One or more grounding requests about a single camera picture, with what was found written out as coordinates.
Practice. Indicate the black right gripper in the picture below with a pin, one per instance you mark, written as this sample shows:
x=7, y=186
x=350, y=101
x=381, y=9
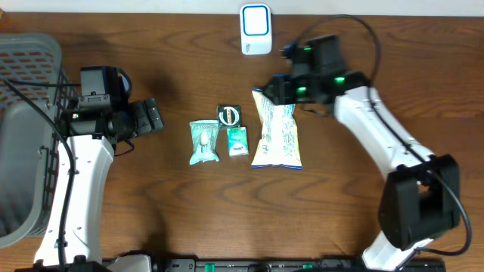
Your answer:
x=276, y=92

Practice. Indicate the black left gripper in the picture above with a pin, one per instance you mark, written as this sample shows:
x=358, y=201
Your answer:
x=143, y=118

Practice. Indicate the yellow white snack bag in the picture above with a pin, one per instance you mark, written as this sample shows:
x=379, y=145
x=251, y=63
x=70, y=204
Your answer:
x=278, y=146

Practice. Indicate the black round logo packet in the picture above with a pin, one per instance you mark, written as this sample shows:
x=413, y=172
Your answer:
x=228, y=116

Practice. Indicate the light green candy packet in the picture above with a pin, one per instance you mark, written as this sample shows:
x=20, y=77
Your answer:
x=204, y=134

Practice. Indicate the small teal gum pack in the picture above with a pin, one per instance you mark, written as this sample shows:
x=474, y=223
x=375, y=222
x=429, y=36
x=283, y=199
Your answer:
x=237, y=141

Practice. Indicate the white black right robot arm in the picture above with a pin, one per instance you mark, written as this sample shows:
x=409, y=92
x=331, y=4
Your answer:
x=420, y=200

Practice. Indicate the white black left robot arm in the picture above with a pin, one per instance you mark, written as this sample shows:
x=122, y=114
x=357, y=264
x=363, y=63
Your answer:
x=89, y=130

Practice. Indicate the grey plastic mesh basket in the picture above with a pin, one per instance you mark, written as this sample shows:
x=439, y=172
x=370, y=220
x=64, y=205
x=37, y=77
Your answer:
x=33, y=62

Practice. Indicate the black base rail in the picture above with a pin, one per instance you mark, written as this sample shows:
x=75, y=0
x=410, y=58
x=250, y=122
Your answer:
x=324, y=264

